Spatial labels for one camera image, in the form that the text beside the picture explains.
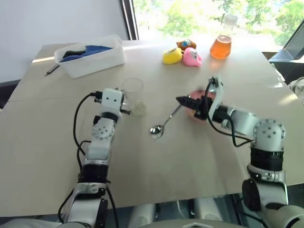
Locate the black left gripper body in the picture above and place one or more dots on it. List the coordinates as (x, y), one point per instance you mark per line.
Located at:
(123, 104)

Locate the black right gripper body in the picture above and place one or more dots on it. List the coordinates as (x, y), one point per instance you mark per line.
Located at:
(202, 109)

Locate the clear glass mug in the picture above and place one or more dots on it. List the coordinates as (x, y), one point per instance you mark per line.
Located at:
(132, 89)

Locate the shiny metal spoon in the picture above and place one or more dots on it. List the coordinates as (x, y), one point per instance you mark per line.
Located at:
(157, 131)

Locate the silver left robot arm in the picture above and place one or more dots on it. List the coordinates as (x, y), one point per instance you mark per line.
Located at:
(101, 142)

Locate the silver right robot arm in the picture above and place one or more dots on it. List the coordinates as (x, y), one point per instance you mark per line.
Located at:
(268, 135)

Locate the pink bowl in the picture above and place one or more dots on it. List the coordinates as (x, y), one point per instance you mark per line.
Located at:
(193, 93)

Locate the pale oatmeal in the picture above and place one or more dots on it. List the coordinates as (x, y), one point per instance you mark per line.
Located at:
(139, 108)

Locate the pink plush toy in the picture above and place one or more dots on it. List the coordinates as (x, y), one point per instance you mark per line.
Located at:
(192, 58)

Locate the yellow plush toy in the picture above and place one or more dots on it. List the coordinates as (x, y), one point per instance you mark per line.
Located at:
(171, 56)

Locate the white plastic bin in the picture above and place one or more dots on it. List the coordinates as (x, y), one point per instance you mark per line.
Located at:
(95, 64)

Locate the brown plush toy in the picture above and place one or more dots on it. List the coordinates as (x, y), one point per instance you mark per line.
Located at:
(186, 44)

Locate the blue cloth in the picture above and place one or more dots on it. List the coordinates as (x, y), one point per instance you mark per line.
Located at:
(95, 50)

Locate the glass flask with orange liquid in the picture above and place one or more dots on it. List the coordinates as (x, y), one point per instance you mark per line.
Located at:
(221, 47)

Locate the black cloth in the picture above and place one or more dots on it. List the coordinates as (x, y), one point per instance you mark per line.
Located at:
(72, 53)

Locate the dark pen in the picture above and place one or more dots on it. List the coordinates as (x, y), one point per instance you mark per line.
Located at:
(52, 69)

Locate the pale crumpled cloth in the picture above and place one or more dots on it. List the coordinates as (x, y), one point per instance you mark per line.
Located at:
(298, 89)

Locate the grey rounded shape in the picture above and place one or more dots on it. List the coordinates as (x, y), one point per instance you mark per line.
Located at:
(209, 209)
(145, 212)

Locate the dark furniture piece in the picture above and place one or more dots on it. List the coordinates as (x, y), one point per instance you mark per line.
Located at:
(292, 64)
(6, 92)

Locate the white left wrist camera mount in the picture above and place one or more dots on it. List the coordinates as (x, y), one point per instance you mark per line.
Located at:
(111, 98)

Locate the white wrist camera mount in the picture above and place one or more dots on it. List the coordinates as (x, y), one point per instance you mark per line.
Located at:
(111, 98)
(219, 95)

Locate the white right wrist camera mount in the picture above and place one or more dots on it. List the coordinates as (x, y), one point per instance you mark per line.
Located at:
(219, 95)

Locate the black window frame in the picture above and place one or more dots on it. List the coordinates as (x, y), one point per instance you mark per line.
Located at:
(131, 21)

